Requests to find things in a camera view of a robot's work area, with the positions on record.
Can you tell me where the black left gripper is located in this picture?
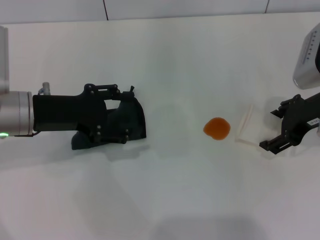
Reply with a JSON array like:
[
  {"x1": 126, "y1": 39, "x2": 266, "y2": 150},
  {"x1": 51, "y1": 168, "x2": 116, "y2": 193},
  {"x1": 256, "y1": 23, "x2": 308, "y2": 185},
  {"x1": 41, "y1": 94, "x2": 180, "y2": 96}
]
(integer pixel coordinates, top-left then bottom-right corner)
[{"x1": 32, "y1": 83, "x2": 136, "y2": 145}]

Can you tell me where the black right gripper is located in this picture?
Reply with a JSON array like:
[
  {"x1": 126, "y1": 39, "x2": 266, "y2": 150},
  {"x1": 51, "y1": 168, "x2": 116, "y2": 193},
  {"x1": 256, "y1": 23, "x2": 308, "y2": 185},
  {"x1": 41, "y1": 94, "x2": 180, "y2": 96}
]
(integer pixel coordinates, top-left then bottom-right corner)
[{"x1": 259, "y1": 92, "x2": 320, "y2": 155}]

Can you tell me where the dark blue rag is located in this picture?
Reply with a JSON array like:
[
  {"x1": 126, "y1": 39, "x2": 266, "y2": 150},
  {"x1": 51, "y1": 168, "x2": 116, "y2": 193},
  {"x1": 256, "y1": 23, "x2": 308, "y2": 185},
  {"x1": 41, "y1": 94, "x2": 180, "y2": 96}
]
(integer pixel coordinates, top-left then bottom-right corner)
[{"x1": 70, "y1": 85, "x2": 148, "y2": 151}]

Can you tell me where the white paper cup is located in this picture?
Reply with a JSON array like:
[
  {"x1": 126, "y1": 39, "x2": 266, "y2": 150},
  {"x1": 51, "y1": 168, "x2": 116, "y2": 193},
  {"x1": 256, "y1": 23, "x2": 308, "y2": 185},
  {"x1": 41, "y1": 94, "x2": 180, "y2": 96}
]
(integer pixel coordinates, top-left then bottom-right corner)
[{"x1": 234, "y1": 103, "x2": 285, "y2": 148}]

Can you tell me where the orange round fruit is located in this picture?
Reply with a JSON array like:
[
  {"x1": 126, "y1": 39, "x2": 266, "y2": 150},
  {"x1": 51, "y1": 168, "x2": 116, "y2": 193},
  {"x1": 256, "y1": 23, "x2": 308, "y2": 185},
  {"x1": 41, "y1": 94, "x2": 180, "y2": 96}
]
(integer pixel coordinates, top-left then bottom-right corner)
[{"x1": 202, "y1": 117, "x2": 231, "y2": 141}]

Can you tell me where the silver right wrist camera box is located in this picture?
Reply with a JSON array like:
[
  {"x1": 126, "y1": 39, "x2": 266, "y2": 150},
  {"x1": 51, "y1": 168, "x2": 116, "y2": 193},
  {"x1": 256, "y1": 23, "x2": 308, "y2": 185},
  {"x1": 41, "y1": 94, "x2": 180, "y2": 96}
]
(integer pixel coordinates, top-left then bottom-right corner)
[{"x1": 292, "y1": 23, "x2": 320, "y2": 90}]

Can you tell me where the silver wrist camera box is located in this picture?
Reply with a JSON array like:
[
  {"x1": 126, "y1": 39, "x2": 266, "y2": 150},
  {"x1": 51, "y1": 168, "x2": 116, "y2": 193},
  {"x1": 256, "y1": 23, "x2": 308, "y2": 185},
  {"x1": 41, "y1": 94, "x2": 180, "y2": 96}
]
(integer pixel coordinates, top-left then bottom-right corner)
[
  {"x1": 292, "y1": 23, "x2": 320, "y2": 90},
  {"x1": 0, "y1": 24, "x2": 10, "y2": 95}
]

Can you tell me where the thin black left wrist cable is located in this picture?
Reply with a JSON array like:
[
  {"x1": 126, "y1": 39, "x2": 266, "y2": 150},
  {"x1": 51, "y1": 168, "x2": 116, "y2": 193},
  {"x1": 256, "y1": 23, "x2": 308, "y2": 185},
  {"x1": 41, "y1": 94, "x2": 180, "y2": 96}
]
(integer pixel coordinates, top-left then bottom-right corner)
[{"x1": 14, "y1": 130, "x2": 41, "y2": 138}]

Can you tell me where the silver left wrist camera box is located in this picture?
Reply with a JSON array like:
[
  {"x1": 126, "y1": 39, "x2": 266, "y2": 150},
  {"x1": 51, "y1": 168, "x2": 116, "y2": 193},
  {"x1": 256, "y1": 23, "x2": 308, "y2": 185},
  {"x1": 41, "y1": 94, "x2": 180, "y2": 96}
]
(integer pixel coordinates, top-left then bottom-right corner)
[{"x1": 0, "y1": 24, "x2": 10, "y2": 95}]

